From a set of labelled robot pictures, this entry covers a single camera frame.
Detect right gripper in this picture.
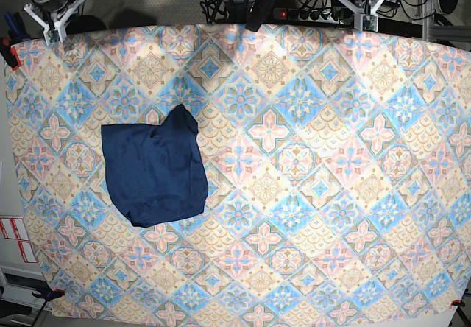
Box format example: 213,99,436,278
24,0,86,43

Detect blue long-sleeve T-shirt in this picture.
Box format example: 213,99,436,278
101,105,208,228

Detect white power strip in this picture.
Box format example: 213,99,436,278
271,7,345,25

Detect black round stand base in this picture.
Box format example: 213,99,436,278
65,15,107,35

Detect red black clamp top-left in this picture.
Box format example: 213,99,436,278
1,38,21,71

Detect patterned tile tablecloth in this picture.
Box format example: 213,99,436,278
5,25,470,326

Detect red white labels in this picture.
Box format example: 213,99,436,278
1,216,37,264

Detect blue clamp bottom-left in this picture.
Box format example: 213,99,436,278
32,288,65,302

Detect red clamp bottom-right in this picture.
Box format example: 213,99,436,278
451,300,466,308

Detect black strap under mount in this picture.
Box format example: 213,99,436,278
244,0,274,34

